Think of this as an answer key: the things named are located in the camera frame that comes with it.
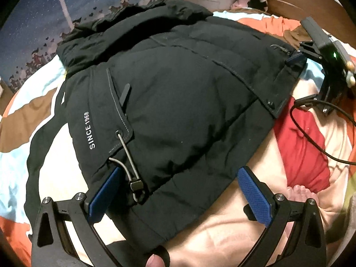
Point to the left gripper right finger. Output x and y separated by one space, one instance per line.
306 244

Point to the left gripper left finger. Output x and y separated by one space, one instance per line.
51 242

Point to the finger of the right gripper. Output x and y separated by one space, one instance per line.
296 59

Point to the black padded winter jacket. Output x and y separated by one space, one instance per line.
188 96

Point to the person left hand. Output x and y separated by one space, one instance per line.
155 261

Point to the person bare foot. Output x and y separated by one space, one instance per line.
300 193

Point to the wooden headboard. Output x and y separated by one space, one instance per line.
329 15

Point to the blue fabric wardrobe cover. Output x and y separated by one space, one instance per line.
30 35

